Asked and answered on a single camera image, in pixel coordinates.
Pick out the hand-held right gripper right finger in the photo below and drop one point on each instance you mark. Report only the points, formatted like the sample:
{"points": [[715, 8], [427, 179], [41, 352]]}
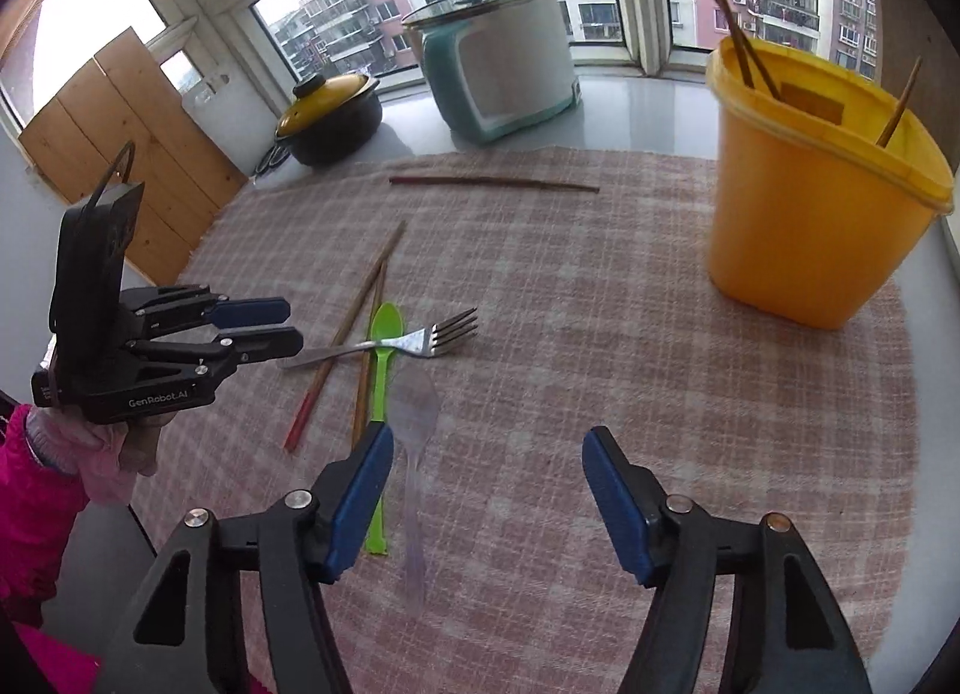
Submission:
{"points": [[619, 506]]}

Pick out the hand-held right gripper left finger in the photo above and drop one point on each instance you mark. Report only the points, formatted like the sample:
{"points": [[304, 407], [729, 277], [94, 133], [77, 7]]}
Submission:
{"points": [[360, 491]]}

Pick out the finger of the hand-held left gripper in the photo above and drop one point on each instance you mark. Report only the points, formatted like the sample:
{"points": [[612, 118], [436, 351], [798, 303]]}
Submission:
{"points": [[255, 310], [270, 343]]}

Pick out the clear plastic spoon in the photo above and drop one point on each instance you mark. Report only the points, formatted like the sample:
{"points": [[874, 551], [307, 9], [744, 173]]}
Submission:
{"points": [[415, 409]]}

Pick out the green plastic spoon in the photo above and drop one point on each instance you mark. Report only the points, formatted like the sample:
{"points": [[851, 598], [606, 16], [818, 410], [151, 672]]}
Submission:
{"points": [[386, 326]]}

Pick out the metal fork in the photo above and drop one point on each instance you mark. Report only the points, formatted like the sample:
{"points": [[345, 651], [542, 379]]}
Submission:
{"points": [[427, 340]]}

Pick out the yellow plastic container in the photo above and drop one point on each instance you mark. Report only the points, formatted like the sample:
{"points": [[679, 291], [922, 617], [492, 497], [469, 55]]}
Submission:
{"points": [[787, 229]]}

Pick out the person's left forearm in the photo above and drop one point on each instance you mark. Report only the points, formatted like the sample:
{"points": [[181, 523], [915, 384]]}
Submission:
{"points": [[30, 529]]}

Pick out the person's left hand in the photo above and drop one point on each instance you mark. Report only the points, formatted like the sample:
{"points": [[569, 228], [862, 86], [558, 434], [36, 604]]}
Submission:
{"points": [[105, 461]]}

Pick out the wooden plank panel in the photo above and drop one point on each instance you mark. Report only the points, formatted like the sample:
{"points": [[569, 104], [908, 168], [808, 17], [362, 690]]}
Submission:
{"points": [[150, 154]]}

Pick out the pink checked tablecloth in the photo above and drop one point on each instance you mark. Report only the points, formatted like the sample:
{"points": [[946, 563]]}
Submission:
{"points": [[562, 334]]}

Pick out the black clay pot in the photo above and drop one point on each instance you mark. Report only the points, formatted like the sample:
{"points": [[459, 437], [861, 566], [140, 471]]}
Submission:
{"points": [[337, 135]]}

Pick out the white cutting board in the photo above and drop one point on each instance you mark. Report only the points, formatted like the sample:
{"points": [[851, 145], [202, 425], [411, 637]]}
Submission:
{"points": [[240, 117]]}

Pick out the yellow pot lid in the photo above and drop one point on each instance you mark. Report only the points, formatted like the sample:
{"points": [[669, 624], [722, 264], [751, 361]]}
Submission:
{"points": [[322, 102]]}

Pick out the person's magenta jacket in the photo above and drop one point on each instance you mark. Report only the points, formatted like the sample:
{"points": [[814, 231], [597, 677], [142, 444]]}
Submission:
{"points": [[45, 664]]}

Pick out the light wooden board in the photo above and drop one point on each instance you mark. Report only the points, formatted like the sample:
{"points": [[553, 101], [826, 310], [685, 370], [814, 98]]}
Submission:
{"points": [[885, 42]]}

